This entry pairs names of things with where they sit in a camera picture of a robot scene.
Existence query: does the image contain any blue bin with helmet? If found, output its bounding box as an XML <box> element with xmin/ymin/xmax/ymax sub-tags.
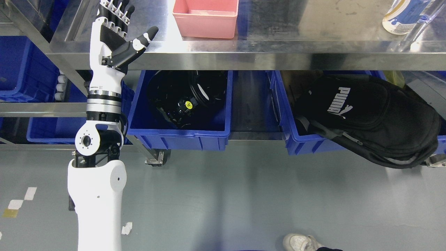
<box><xmin>128</xmin><ymin>70</ymin><xmax>235</xmax><ymax>151</ymax></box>

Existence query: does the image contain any blue bin upper left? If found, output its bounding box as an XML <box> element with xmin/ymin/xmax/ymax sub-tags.
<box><xmin>0</xmin><ymin>36</ymin><xmax>60</xmax><ymax>103</ymax></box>

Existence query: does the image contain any clear plastic bottle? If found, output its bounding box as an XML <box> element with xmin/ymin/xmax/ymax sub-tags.
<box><xmin>395</xmin><ymin>0</ymin><xmax>446</xmax><ymax>53</ymax></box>

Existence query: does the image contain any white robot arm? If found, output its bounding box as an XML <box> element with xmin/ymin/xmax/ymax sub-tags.
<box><xmin>67</xmin><ymin>85</ymin><xmax>127</xmax><ymax>251</ymax></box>

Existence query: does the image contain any black helmet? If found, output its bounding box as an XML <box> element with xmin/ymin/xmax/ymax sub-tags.
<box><xmin>146</xmin><ymin>70</ymin><xmax>229</xmax><ymax>130</ymax></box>

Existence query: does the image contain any pink plastic storage box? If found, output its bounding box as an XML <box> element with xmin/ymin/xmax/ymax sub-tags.
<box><xmin>172</xmin><ymin>0</ymin><xmax>239</xmax><ymax>39</ymax></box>

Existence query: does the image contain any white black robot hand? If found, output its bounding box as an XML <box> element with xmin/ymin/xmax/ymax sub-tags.
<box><xmin>89</xmin><ymin>0</ymin><xmax>159</xmax><ymax>93</ymax></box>

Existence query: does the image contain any white blue bottle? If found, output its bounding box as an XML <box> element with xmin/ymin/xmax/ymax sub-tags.
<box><xmin>381</xmin><ymin>0</ymin><xmax>435</xmax><ymax>35</ymax></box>

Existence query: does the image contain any white sneaker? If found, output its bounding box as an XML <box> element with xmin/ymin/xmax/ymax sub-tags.
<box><xmin>283</xmin><ymin>233</ymin><xmax>323</xmax><ymax>251</ymax></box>

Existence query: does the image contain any blue bin with backpack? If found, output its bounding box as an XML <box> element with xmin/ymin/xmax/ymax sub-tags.
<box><xmin>267</xmin><ymin>70</ymin><xmax>445</xmax><ymax>155</ymax></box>

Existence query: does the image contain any blue bin lower left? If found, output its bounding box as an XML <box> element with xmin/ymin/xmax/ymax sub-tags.
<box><xmin>26</xmin><ymin>81</ymin><xmax>135</xmax><ymax>145</ymax></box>

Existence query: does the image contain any stainless steel table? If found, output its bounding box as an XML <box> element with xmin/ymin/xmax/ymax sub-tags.
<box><xmin>0</xmin><ymin>0</ymin><xmax>446</xmax><ymax>166</ymax></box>

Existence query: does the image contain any black Puma backpack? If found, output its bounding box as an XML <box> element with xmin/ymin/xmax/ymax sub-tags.
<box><xmin>293</xmin><ymin>74</ymin><xmax>442</xmax><ymax>169</ymax></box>

